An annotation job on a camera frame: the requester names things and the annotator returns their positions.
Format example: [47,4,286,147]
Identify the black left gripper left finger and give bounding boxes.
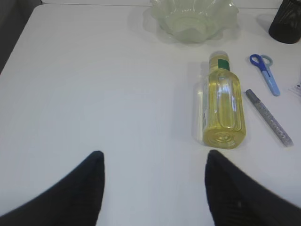
[0,151,105,226]

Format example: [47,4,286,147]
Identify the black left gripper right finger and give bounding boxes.
[205,150,301,226]

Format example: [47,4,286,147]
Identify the yellow tea plastic bottle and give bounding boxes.
[192,51,246,149]

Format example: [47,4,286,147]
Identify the silver glitter pen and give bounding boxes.
[246,89,293,147]

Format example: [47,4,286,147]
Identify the black mesh pen holder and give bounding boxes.
[269,0,301,44]

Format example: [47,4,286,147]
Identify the pale green wavy glass plate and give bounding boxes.
[143,0,239,45]

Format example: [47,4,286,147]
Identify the blue handled scissors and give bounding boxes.
[249,54,281,97]

